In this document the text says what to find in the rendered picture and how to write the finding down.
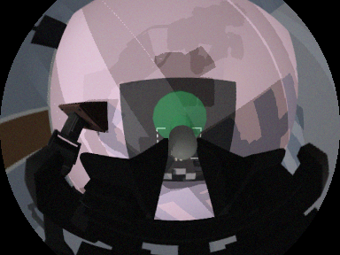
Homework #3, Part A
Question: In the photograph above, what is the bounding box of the green glass bottle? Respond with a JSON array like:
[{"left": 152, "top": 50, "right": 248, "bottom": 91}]
[{"left": 152, "top": 89, "right": 206, "bottom": 160}]

